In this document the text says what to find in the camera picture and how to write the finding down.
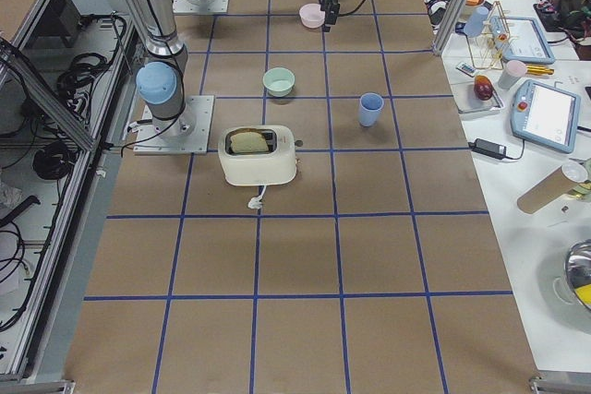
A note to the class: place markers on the blue cup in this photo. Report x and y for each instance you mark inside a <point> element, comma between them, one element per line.
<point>370,107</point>

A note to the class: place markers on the gold wire rack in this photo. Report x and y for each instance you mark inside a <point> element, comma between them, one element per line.
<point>486,49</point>

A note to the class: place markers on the pink bowl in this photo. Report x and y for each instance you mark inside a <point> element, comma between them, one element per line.
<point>311,15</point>

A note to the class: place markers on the black power adapter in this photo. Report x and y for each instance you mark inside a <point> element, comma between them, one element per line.
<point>488,148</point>

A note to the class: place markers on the teach pendant tablet near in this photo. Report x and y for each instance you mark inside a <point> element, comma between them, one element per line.
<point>545,115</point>

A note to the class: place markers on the steel mixing bowl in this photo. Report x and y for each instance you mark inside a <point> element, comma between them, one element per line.
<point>573,285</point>

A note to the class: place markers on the cream white toaster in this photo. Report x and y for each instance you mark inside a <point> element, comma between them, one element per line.
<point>275,167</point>

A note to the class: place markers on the toast slice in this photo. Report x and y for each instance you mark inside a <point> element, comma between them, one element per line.
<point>247,142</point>

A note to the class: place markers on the red apple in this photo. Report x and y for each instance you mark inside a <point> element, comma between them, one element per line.
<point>483,88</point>

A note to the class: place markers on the mint green bowl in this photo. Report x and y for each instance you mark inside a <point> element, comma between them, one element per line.
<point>278,81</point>

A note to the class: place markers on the teach pendant tablet far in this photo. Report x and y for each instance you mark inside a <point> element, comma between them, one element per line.
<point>520,39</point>

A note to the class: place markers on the teach pendant tablet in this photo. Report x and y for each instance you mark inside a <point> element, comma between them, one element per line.
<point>545,115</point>
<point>520,39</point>

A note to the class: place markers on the cardboard tube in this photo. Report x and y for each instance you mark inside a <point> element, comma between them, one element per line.
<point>556,184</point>

